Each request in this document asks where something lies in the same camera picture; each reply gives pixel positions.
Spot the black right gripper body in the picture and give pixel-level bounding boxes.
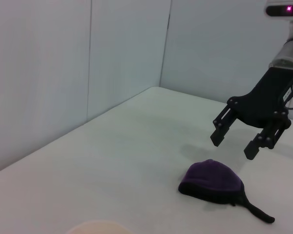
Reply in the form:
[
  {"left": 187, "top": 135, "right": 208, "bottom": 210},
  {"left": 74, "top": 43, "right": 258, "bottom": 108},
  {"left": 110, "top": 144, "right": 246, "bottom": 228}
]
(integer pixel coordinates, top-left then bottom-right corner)
[{"left": 227, "top": 67, "right": 293, "bottom": 129}]

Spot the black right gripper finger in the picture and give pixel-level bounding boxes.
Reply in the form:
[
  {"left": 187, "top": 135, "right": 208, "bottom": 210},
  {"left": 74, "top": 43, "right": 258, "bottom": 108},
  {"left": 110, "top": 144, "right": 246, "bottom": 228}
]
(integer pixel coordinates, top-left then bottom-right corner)
[
  {"left": 243, "top": 116, "right": 288, "bottom": 161},
  {"left": 209, "top": 103, "right": 239, "bottom": 147}
]

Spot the purple-blue rag with black trim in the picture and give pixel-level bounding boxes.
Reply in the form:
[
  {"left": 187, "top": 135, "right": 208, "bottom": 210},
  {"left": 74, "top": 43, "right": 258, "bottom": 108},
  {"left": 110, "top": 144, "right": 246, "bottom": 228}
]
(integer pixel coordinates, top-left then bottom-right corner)
[{"left": 177, "top": 158, "right": 276, "bottom": 224}]

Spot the white paper cup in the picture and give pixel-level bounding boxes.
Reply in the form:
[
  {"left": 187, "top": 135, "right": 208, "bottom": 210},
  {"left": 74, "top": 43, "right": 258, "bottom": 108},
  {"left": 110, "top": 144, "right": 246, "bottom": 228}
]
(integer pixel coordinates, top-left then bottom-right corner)
[{"left": 68, "top": 220, "right": 131, "bottom": 234}]

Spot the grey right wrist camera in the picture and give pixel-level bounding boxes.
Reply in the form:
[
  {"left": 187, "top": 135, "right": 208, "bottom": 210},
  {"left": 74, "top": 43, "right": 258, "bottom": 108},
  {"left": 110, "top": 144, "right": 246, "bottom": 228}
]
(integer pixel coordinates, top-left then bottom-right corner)
[{"left": 263, "top": 0, "right": 293, "bottom": 18}]

